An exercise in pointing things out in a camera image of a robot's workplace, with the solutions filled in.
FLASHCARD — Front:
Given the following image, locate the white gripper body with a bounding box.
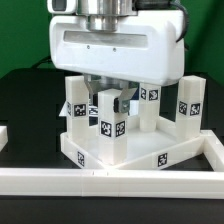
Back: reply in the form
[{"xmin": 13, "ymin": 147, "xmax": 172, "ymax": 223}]
[{"xmin": 49, "ymin": 11, "xmax": 184, "ymax": 86}]

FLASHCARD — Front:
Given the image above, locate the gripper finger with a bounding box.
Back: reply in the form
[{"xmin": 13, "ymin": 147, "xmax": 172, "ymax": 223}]
[
  {"xmin": 84, "ymin": 74, "xmax": 102, "ymax": 106},
  {"xmin": 114, "ymin": 88, "xmax": 136, "ymax": 113}
]

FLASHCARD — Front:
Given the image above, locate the white desk top tray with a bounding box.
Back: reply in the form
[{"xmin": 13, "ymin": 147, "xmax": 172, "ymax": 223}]
[{"xmin": 60, "ymin": 116, "xmax": 204, "ymax": 170}]

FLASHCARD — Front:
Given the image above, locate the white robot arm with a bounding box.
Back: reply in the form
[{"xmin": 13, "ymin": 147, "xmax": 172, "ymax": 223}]
[{"xmin": 47, "ymin": 0, "xmax": 188, "ymax": 86}]

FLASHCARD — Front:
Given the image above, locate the white U-shaped marker base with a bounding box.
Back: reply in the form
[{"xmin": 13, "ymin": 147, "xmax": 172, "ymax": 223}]
[{"xmin": 59, "ymin": 100, "xmax": 139, "ymax": 117}]

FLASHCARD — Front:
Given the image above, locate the white L-shaped obstacle fence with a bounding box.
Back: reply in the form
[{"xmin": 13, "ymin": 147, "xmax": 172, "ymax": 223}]
[{"xmin": 0, "ymin": 130, "xmax": 224, "ymax": 199}]

